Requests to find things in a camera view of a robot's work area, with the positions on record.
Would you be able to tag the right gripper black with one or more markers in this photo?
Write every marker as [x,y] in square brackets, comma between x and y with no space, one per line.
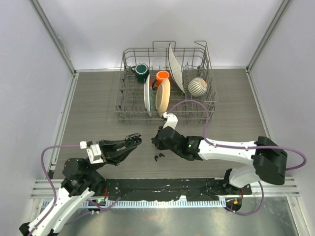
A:
[159,144]

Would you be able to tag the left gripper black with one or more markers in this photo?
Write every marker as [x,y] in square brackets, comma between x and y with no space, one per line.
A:
[111,151]

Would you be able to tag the black oblong charging case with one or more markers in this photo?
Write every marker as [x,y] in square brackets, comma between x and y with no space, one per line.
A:
[133,140]

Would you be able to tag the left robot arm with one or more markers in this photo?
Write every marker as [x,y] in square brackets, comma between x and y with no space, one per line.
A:
[81,182]

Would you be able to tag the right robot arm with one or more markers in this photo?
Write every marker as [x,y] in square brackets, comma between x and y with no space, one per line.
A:
[262,160]

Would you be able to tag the beige bowl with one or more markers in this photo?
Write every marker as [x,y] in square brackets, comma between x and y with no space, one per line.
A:
[163,97]

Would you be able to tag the white green plate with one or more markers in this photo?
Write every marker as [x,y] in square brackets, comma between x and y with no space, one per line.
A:
[148,97]

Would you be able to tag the striped round bowl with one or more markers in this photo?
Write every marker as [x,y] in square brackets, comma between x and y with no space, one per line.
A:
[197,87]

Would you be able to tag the orange mug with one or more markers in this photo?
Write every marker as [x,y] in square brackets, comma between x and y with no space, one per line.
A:
[160,77]

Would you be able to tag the white upright plate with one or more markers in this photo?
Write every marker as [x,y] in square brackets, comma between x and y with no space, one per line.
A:
[175,69]

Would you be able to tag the dark green mug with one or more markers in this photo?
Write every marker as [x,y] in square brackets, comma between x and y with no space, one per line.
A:
[141,72]

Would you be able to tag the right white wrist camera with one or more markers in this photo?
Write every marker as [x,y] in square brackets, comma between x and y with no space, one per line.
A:
[170,120]

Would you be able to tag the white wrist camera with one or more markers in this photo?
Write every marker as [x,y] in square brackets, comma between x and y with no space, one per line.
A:
[170,120]
[93,151]

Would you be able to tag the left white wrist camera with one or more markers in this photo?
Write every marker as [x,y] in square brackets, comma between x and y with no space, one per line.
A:
[93,151]

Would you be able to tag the white slotted cable duct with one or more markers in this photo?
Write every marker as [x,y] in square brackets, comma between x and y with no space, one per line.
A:
[181,203]

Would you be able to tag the grey wire dish rack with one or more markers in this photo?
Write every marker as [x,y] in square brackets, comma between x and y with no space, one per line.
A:
[195,62]

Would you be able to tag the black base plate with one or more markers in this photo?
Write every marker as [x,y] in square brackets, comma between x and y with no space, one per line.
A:
[167,189]

